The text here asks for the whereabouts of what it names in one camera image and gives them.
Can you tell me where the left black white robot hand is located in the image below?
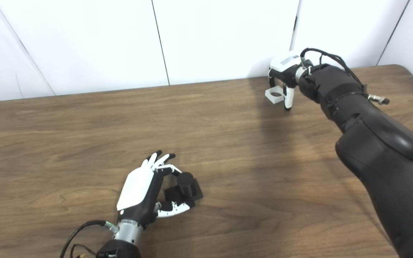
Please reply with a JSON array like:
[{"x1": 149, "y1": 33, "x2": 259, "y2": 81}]
[{"x1": 116, "y1": 150, "x2": 195, "y2": 226}]

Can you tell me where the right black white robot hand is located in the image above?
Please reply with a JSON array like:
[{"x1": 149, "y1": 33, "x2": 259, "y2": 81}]
[{"x1": 268, "y1": 51, "x2": 305, "y2": 111}]

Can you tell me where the white square piece with hole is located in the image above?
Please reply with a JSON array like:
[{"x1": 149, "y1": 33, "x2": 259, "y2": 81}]
[{"x1": 265, "y1": 87, "x2": 286, "y2": 105}]

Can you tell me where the black peg with square base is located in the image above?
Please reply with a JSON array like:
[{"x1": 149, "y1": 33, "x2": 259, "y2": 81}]
[{"x1": 163, "y1": 172, "x2": 204, "y2": 206}]

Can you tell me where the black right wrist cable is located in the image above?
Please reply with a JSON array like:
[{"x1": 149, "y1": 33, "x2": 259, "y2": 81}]
[{"x1": 300, "y1": 48, "x2": 368, "y2": 95}]

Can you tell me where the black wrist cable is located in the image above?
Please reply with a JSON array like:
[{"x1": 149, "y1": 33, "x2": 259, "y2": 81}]
[
  {"x1": 60, "y1": 220, "x2": 119, "y2": 258},
  {"x1": 300, "y1": 48, "x2": 368, "y2": 95}
]

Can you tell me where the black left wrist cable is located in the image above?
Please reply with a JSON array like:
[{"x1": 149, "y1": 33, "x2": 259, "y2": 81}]
[{"x1": 60, "y1": 220, "x2": 119, "y2": 258}]

